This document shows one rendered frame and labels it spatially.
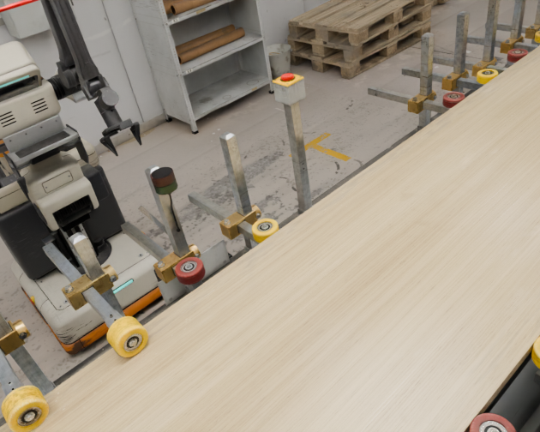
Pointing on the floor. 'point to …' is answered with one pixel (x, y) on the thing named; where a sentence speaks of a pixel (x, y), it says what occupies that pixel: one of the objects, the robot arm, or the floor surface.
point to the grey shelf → (243, 87)
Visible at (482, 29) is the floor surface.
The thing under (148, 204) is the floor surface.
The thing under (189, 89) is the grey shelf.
